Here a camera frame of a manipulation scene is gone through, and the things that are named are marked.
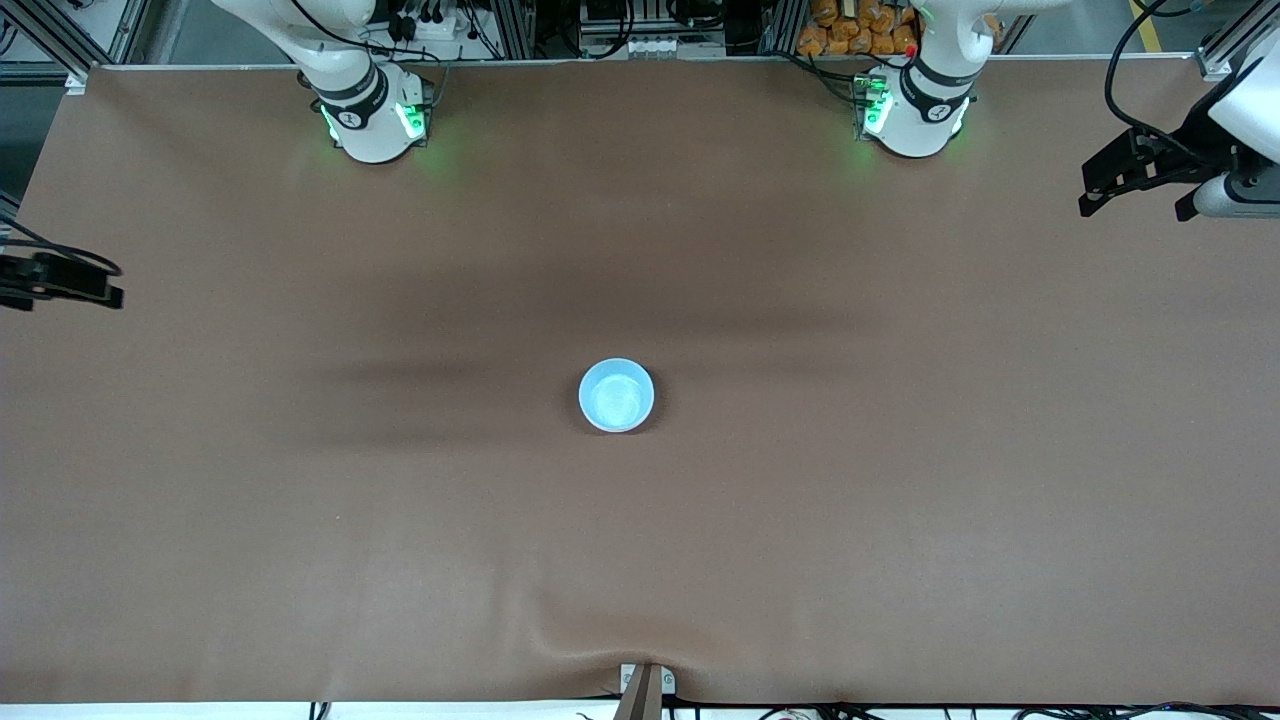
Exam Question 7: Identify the blue plastic bowl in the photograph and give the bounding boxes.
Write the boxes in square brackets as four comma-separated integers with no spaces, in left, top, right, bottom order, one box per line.
[578,357,657,434]

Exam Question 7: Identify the orange packaged goods pile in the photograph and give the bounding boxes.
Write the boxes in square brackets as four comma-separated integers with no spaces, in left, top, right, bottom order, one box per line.
[797,0,923,57]

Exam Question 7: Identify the white power strip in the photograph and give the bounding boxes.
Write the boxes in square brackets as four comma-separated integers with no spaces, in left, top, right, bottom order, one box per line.
[385,0,473,43]

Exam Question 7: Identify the grey electronics rack unit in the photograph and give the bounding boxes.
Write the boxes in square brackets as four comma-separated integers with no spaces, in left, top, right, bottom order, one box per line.
[578,0,703,57]

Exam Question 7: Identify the brown table cover mat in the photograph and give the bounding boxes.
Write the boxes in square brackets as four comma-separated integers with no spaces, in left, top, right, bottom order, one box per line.
[0,55,1280,707]

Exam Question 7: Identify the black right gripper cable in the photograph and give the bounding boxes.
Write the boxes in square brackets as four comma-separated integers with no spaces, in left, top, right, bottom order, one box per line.
[0,213,124,279]

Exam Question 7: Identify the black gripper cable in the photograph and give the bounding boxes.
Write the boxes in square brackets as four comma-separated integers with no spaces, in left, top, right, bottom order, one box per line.
[1103,0,1216,166]
[0,213,124,279]

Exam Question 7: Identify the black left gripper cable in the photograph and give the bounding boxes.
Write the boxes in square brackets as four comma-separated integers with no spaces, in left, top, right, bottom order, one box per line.
[1103,0,1216,166]

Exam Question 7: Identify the aluminium frame post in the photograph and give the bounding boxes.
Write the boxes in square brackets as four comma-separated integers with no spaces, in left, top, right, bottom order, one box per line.
[0,0,101,96]
[1195,0,1280,83]

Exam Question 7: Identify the metal table clamp bracket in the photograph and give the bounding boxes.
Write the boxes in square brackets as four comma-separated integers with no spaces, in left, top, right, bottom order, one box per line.
[612,663,677,720]

